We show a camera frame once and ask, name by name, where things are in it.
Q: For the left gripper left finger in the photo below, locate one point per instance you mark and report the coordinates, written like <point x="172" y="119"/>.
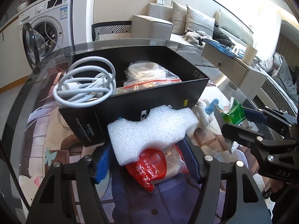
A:
<point x="54" y="201"/>

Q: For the beige side cabinet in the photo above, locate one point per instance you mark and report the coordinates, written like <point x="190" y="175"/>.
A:
<point x="248" y="79"/>

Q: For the adidas bag of laces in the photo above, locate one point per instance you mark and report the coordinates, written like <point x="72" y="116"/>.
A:
<point x="146" y="74"/>

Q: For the anime printed desk mat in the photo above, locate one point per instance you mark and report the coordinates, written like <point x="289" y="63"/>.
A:
<point x="124" y="200"/>

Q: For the white paper roll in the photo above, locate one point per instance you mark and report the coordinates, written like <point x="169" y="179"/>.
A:
<point x="249" y="54"/>

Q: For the green white medicine packet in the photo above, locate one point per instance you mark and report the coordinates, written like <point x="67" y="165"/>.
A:
<point x="233" y="113"/>

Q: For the white blue plush toy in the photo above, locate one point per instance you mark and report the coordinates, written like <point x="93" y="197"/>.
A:
<point x="206" y="119"/>

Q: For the black storage box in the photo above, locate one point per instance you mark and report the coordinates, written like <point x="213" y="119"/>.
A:
<point x="90" y="124"/>

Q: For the right beige cushion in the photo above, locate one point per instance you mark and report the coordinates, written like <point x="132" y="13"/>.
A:
<point x="198" y="21"/>

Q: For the red balloon packet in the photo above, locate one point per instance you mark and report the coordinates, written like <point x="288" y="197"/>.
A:
<point x="155" y="166"/>

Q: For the white washing machine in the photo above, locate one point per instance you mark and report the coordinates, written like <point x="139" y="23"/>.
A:
<point x="44" y="28"/>

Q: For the left beige cushion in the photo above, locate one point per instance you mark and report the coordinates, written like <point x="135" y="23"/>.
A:
<point x="179" y="18"/>

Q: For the white foam block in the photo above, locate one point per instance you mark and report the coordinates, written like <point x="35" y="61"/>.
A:
<point x="162" y="128"/>

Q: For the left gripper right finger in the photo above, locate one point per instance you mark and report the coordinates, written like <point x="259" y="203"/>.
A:
<point x="229" y="187"/>

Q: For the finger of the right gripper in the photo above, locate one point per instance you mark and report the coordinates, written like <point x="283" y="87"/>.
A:
<point x="277" y="159"/>
<point x="270" y="117"/>

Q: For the beige cushion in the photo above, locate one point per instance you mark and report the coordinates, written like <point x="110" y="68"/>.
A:
<point x="198" y="21"/>
<point x="179" y="18"/>

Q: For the patterned black chair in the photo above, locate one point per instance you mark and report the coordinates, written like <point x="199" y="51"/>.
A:
<point x="102" y="29"/>

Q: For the beige sofa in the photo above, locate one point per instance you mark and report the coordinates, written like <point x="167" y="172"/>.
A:
<point x="157" y="24"/>

